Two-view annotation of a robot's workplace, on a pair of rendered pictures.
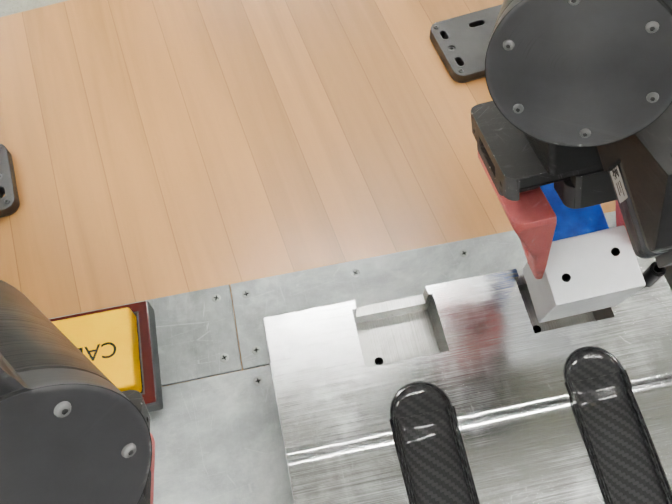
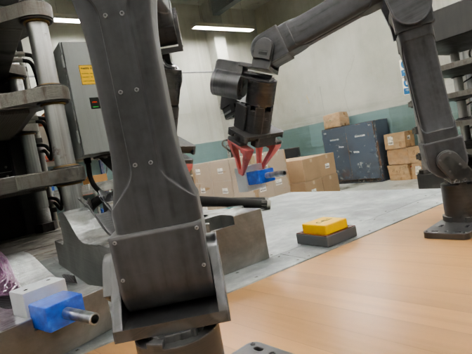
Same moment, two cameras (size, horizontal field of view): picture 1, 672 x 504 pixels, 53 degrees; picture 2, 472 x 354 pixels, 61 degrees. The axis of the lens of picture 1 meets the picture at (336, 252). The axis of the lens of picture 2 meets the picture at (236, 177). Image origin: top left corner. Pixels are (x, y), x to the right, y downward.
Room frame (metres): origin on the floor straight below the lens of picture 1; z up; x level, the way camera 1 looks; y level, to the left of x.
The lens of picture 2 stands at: (0.77, -0.25, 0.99)
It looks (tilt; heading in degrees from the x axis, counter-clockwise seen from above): 4 degrees down; 157
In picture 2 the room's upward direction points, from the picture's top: 10 degrees counter-clockwise
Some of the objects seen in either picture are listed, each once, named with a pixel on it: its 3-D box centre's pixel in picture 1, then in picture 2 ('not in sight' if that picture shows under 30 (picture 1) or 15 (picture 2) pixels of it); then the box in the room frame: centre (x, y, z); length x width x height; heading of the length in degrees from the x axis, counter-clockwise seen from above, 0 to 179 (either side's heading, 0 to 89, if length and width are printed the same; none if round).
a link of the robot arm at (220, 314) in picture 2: not in sight; (166, 285); (0.47, -0.20, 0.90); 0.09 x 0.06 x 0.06; 70
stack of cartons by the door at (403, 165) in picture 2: not in sight; (412, 154); (-4.31, 5.25, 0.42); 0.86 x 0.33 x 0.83; 13
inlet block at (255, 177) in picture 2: not in sight; (263, 175); (0.03, 0.12, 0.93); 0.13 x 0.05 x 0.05; 12
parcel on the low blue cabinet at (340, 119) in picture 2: not in sight; (336, 120); (-5.66, 4.83, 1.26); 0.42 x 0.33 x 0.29; 13
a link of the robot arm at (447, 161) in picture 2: not in sight; (451, 166); (0.29, 0.36, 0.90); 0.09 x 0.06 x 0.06; 138
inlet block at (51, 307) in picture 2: not in sight; (62, 311); (0.30, -0.28, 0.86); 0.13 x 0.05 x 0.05; 28
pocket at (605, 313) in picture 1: (554, 303); not in sight; (0.17, -0.14, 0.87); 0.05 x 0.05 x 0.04; 11
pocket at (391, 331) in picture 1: (396, 334); (215, 229); (0.15, -0.04, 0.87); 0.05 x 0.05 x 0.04; 11
